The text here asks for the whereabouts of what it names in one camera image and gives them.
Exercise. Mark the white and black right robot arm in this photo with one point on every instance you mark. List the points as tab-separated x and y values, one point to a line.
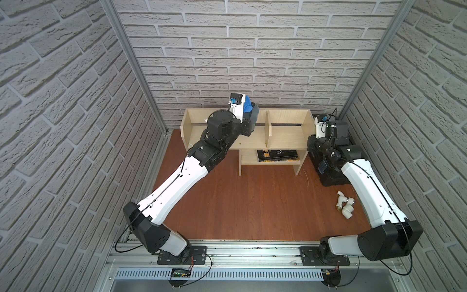
391	233

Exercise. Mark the blue and grey microfibre cloth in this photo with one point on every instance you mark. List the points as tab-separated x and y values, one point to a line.
247	105

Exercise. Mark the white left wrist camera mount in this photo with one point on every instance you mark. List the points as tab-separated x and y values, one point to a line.
236	105

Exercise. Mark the light wooden bookshelf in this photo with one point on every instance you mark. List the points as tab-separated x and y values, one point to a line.
276	129

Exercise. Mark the small green circuit board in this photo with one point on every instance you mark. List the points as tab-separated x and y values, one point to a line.
179	273

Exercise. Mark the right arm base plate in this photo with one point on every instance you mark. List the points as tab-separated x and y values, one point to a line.
320	256

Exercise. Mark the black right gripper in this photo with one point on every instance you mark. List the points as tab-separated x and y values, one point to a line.
329	171

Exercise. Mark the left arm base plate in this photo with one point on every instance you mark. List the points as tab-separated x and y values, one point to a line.
195	255

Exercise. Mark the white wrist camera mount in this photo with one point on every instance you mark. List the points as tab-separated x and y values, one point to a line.
236	105
320	123

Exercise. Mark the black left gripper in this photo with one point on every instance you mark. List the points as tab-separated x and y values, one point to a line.
252	119

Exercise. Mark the black plastic toolbox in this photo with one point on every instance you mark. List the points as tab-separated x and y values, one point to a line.
328	160

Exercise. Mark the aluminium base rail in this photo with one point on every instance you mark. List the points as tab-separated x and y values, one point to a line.
228	260

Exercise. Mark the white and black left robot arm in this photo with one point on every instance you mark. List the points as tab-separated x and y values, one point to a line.
145	219

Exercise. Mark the white plastic pipe fitting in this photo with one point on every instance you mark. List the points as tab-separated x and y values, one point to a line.
345	205

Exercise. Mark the black book with gold lettering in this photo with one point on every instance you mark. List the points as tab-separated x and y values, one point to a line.
277	155

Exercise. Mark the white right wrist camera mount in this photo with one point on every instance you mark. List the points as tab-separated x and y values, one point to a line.
320	123

